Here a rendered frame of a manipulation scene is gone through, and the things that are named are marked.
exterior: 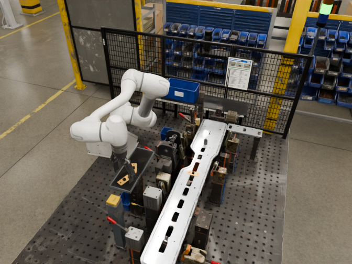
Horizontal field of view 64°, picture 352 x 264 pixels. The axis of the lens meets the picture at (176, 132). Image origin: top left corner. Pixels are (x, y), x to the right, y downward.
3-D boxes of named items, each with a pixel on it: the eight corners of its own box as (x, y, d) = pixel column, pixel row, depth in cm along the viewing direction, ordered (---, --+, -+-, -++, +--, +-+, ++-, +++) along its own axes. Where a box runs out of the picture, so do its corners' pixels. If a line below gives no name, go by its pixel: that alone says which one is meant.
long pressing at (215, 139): (175, 278, 144) (175, 276, 143) (135, 263, 150) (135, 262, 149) (228, 124, 246) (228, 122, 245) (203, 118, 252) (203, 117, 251)
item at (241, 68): (248, 91, 259) (254, 59, 239) (223, 87, 264) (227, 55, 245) (248, 90, 260) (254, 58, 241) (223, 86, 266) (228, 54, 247)
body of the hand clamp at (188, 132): (191, 158, 253) (193, 128, 231) (184, 156, 255) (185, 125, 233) (193, 154, 257) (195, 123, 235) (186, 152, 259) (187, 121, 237)
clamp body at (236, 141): (233, 176, 238) (240, 144, 216) (220, 172, 241) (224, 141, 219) (235, 168, 244) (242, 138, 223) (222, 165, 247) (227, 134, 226)
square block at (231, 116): (230, 147, 265) (235, 116, 242) (221, 145, 267) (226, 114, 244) (231, 142, 271) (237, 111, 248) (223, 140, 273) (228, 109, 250)
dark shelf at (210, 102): (245, 118, 251) (246, 115, 249) (151, 99, 273) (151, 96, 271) (249, 105, 267) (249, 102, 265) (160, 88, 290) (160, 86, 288)
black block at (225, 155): (226, 186, 229) (231, 160, 211) (213, 183, 232) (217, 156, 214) (228, 179, 235) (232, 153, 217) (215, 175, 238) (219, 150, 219)
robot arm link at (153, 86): (132, 111, 260) (155, 116, 264) (128, 127, 254) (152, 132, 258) (143, 66, 189) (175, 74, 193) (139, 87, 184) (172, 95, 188)
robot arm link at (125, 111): (108, 122, 253) (113, 99, 256) (128, 127, 256) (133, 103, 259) (107, 120, 237) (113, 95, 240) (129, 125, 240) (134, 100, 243)
